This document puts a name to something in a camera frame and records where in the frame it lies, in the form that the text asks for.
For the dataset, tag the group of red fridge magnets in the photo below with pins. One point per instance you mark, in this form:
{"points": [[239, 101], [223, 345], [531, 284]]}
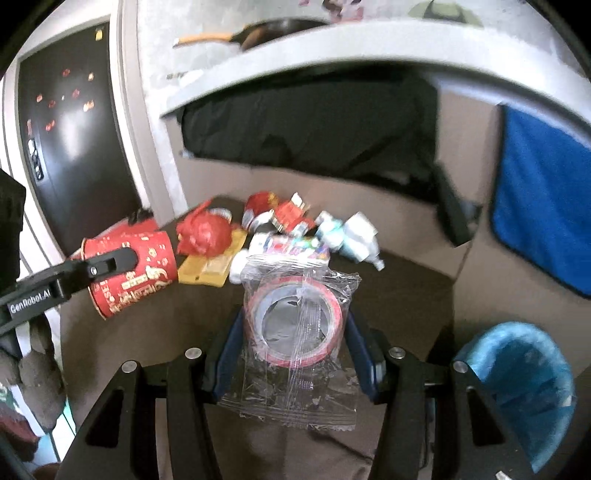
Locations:
{"points": [[67, 99]]}

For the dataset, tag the black refrigerator door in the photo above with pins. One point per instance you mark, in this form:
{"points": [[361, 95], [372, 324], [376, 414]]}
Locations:
{"points": [[78, 152]]}

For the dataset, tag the person's left hand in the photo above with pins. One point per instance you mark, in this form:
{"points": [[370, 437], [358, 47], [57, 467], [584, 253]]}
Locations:
{"points": [[41, 387]]}

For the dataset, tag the red drink can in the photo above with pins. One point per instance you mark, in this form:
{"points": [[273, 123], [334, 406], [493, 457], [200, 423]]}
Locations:
{"points": [[256, 207]]}

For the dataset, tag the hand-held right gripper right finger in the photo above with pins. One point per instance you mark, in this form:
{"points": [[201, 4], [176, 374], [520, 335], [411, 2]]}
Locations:
{"points": [[364, 357]]}

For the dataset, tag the red paper cup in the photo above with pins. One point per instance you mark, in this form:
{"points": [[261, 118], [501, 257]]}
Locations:
{"points": [[147, 272]]}

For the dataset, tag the red tape roll clear wrapper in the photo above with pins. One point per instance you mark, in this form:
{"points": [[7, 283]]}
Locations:
{"points": [[295, 323]]}

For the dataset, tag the red snack wrapper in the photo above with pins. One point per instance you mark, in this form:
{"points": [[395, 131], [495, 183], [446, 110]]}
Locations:
{"points": [[291, 214]]}

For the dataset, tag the black bag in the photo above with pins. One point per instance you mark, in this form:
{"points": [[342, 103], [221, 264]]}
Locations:
{"points": [[300, 129]]}

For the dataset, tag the blue towel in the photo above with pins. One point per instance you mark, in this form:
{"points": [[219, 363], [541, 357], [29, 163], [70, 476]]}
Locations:
{"points": [[540, 198]]}

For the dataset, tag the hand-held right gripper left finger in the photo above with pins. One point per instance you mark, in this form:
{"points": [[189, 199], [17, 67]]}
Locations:
{"points": [[231, 344]]}

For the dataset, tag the colourful printed wrapper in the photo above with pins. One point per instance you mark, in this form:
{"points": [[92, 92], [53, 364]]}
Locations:
{"points": [[300, 247]]}

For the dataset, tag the crumpled red plastic bag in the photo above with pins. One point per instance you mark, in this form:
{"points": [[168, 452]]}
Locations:
{"points": [[205, 235]]}

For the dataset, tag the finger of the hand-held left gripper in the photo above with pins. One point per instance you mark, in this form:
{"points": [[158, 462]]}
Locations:
{"points": [[106, 265]]}

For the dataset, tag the bin with blue liner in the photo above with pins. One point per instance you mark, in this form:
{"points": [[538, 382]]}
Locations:
{"points": [[517, 369]]}

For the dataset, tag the grey kitchen counter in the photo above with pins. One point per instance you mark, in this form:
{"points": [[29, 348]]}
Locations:
{"points": [[369, 41]]}

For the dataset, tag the flat yellow packet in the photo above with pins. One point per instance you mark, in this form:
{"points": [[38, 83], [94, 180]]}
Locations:
{"points": [[207, 270]]}

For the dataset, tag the blue plastic bag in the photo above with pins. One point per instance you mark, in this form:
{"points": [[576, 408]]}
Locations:
{"points": [[358, 235]]}

